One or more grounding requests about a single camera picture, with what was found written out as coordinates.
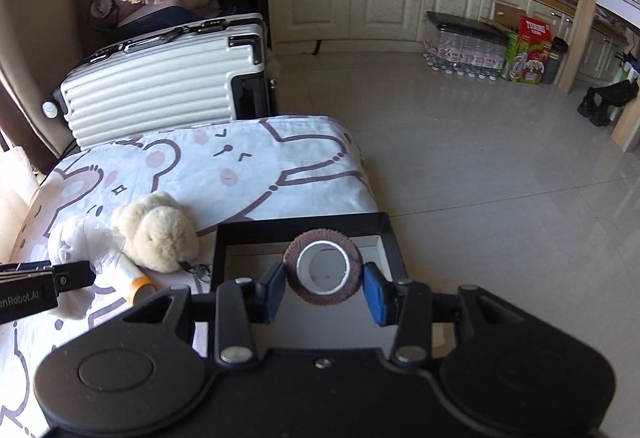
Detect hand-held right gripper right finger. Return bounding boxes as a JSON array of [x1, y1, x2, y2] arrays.
[[363, 263, 525, 366]]

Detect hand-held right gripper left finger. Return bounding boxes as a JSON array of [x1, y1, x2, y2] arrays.
[[122, 262, 288, 366]]

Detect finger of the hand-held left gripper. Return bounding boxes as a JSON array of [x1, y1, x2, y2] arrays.
[[52, 261, 96, 293]]

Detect brown tape roll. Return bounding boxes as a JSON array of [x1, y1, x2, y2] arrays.
[[283, 229, 363, 306]]

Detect white tulle cloth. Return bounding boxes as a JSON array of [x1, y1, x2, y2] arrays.
[[47, 218, 126, 269]]

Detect black box with white inside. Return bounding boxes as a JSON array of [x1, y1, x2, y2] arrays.
[[209, 212, 408, 359]]

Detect white tube with orange cap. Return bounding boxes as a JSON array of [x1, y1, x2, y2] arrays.
[[102, 250, 161, 305]]

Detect beige plush bear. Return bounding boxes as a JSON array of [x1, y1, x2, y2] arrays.
[[110, 190, 201, 273]]

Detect bear printed blanket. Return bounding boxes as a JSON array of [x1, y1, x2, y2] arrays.
[[0, 115, 378, 438]]

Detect white ribbed suitcase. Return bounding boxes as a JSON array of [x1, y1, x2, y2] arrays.
[[42, 15, 273, 151]]

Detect green carton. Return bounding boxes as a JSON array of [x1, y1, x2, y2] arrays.
[[500, 30, 521, 81]]

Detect black bin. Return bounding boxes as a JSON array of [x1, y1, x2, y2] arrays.
[[540, 38, 569, 86]]

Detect red carton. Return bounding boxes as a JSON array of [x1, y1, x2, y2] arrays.
[[509, 15, 553, 84]]

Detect black shoes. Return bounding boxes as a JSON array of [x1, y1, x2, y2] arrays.
[[577, 80, 640, 127]]

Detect brown cardboard box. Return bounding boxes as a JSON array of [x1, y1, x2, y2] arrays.
[[492, 0, 528, 32]]

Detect wooden table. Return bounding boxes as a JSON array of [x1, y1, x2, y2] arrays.
[[555, 0, 640, 153]]

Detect black keychain strap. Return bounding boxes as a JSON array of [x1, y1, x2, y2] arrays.
[[179, 260, 212, 282]]

